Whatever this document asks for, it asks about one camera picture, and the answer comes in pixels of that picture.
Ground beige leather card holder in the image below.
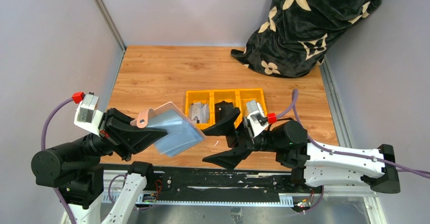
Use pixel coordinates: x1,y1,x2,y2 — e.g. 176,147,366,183
130,101,206,157

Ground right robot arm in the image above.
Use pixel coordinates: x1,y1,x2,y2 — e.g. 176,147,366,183
203,108,401,194

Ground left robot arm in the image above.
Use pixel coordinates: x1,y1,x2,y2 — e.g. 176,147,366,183
31,108,168,223

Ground black card in bin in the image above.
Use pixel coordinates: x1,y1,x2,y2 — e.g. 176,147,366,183
214,100,234,123

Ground silver cards in bin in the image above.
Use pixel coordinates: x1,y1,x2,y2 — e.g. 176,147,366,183
189,102,210,124

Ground yellow bin with silver cards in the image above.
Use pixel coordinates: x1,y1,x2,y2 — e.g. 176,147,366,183
185,90,214,130

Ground black floral blanket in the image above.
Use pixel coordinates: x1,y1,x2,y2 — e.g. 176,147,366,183
231,0,382,78

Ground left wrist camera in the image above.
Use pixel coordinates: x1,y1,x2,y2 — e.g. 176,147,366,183
74,93,103,135

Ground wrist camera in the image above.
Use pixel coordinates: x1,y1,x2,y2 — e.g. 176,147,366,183
74,93,103,135
246,100,269,138

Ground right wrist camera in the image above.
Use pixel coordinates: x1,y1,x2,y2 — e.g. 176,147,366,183
246,100,269,138

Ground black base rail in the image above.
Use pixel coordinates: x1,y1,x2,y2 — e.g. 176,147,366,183
72,163,379,207

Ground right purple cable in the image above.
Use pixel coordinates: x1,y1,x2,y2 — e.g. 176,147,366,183
267,89,430,179

